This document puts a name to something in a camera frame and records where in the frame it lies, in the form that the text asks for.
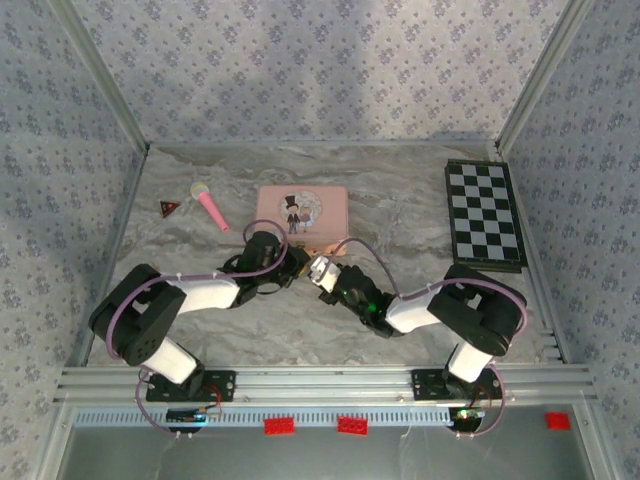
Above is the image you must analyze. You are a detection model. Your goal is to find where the aluminium corner post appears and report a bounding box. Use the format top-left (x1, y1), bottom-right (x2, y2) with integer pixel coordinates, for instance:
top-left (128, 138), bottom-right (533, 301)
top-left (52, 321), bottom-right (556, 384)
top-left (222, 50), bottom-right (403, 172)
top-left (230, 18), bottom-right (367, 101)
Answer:
top-left (494, 0), bottom-right (597, 154)
top-left (48, 0), bottom-right (152, 154)

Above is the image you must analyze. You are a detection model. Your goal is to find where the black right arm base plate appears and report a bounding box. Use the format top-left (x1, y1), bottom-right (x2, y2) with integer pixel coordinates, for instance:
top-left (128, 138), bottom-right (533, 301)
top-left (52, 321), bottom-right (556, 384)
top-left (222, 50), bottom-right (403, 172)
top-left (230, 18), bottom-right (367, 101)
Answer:
top-left (410, 368), bottom-right (505, 402)

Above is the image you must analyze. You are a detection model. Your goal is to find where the grey slotted cable duct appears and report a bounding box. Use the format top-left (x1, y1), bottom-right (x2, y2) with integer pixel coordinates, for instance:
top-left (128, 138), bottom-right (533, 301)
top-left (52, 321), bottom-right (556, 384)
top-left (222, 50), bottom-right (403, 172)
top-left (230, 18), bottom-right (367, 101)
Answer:
top-left (73, 406), bottom-right (587, 427)

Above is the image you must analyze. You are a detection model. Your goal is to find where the aluminium side rail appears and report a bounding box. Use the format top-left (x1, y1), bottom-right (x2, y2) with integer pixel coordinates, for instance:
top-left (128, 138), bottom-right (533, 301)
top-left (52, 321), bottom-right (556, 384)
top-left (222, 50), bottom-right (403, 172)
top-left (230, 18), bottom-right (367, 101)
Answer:
top-left (68, 143), bottom-right (152, 369)

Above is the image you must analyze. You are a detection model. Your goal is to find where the aluminium front frame rail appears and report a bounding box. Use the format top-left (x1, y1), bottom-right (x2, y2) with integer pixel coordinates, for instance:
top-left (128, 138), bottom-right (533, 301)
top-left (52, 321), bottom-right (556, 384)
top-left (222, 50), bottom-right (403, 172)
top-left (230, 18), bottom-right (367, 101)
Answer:
top-left (53, 366), bottom-right (598, 407)

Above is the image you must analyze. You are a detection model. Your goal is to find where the pink tin box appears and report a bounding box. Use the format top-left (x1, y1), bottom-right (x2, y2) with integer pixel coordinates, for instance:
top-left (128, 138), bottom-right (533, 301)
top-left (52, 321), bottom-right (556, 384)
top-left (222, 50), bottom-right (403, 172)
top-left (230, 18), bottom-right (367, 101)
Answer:
top-left (254, 185), bottom-right (350, 255)

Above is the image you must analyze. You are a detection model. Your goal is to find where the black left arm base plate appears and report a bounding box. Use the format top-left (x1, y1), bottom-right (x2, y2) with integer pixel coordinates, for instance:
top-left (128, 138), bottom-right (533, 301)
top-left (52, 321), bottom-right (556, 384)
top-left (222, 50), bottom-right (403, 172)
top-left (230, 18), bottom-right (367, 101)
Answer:
top-left (145, 369), bottom-right (237, 404)

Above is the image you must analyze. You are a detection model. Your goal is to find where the pink toy microphone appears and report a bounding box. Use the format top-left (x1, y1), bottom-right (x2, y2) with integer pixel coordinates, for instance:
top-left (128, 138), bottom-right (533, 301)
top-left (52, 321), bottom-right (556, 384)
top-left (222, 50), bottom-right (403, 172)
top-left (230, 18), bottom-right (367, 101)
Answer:
top-left (189, 180), bottom-right (232, 234)

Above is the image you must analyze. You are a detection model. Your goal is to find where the black and white chessboard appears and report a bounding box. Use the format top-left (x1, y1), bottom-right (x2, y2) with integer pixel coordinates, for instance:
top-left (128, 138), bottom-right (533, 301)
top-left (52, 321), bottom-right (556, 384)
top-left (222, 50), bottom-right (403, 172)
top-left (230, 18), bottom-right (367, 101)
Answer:
top-left (443, 158), bottom-right (528, 275)

